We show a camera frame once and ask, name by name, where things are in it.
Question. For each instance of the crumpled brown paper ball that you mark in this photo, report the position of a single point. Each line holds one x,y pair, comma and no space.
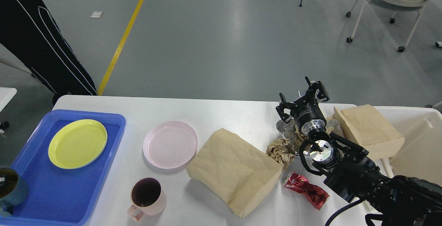
281,151

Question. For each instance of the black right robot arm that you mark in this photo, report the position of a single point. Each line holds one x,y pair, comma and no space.
351,174

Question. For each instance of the pink plate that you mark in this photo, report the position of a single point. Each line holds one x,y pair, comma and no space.
170,145

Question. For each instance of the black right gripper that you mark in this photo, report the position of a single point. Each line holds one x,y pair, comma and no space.
308,117

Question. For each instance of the yellow plate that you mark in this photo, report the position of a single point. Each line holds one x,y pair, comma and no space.
77,144

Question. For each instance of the white plastic bin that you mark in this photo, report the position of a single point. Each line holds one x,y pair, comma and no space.
421,154

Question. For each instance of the pink mug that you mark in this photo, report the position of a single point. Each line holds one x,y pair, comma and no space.
148,199

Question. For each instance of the white side table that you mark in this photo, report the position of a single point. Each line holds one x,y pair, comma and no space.
6,95

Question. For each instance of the small brown paper bag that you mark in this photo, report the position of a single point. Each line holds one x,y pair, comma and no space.
367,127

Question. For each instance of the large brown paper bag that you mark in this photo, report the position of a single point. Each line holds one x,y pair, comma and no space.
236,171

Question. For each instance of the red foil wrapper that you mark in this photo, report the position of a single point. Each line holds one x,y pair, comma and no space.
316,195

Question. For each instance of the person in black tracksuit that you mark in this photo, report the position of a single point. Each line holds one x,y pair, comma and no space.
29,32

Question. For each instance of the blue plastic tray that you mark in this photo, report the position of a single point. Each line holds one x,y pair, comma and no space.
57,196

